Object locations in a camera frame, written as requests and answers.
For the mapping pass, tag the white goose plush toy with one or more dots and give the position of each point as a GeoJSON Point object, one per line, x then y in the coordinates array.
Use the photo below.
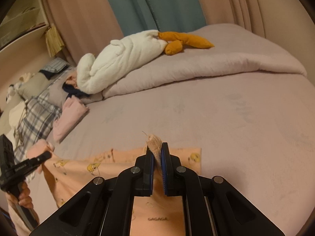
{"type": "Point", "coordinates": [96, 73]}

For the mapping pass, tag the left hand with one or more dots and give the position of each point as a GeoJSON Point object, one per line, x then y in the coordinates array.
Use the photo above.
{"type": "Point", "coordinates": [24, 199]}

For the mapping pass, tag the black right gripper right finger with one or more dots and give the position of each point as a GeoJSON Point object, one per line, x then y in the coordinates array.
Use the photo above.
{"type": "Point", "coordinates": [212, 206]}

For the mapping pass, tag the mauve bed sheet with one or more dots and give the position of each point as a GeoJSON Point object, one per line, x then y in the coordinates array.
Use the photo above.
{"type": "Point", "coordinates": [254, 129]}

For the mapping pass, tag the mauve folded duvet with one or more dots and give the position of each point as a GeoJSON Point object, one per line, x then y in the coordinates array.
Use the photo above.
{"type": "Point", "coordinates": [235, 50]}

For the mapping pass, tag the pink beige curtain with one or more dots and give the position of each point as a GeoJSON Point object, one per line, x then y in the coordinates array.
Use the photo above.
{"type": "Point", "coordinates": [86, 26]}

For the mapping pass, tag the salmon pink folded garment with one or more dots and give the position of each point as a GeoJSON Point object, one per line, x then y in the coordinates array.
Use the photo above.
{"type": "Point", "coordinates": [39, 148]}

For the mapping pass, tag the pink folded ribbed garment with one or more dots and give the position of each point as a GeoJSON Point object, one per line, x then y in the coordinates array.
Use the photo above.
{"type": "Point", "coordinates": [73, 111]}

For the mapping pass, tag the yellow straw hanging bundle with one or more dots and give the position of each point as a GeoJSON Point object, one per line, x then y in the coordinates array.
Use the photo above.
{"type": "Point", "coordinates": [53, 40]}

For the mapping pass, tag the peach cartoon print garment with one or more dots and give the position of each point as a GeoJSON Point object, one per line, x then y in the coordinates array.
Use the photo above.
{"type": "Point", "coordinates": [154, 215]}

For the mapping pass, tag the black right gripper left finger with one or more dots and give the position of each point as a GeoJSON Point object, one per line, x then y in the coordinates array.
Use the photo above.
{"type": "Point", "coordinates": [103, 207]}

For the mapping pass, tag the small striped folded cloth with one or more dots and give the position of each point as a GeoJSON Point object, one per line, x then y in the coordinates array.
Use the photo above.
{"type": "Point", "coordinates": [54, 67]}

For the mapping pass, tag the grey mauve pillow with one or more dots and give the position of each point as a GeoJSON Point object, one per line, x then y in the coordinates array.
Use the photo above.
{"type": "Point", "coordinates": [53, 88]}

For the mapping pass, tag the teal curtain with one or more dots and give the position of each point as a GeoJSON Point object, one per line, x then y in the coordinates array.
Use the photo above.
{"type": "Point", "coordinates": [163, 15]}

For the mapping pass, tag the dark navy garment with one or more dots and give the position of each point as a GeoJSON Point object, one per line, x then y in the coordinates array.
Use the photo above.
{"type": "Point", "coordinates": [72, 91]}

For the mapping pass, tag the plaid pillow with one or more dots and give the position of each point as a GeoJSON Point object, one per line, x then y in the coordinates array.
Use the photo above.
{"type": "Point", "coordinates": [36, 124]}

